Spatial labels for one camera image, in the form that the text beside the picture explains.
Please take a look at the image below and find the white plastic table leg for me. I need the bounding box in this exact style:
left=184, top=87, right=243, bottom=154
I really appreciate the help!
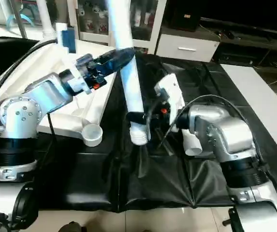
left=35, top=0, right=58, bottom=40
left=183, top=127, right=205, bottom=157
left=107, top=0, right=152, bottom=145

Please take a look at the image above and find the white plastic table top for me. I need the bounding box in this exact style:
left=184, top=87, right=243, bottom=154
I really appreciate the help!
left=0, top=27, right=125, bottom=147

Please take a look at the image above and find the white glass door cabinet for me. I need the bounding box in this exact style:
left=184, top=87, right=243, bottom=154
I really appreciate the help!
left=66, top=0, right=168, bottom=54

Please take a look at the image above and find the black work surface mat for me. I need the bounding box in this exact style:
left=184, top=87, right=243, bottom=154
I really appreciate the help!
left=0, top=34, right=277, bottom=213

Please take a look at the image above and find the white drawer unit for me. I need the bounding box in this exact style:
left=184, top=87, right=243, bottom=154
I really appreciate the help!
left=155, top=34, right=221, bottom=62

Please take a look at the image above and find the black equipment box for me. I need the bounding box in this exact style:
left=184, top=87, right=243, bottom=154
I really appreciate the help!
left=170, top=0, right=202, bottom=32

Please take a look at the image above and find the colourful background box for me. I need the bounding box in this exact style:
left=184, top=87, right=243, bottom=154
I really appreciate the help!
left=6, top=0, right=40, bottom=29

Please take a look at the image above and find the white flat sheet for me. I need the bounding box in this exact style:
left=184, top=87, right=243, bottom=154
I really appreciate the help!
left=221, top=63, right=277, bottom=165

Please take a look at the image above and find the black left robot foot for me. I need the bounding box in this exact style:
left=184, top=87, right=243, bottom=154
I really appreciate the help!
left=56, top=221, right=82, bottom=232

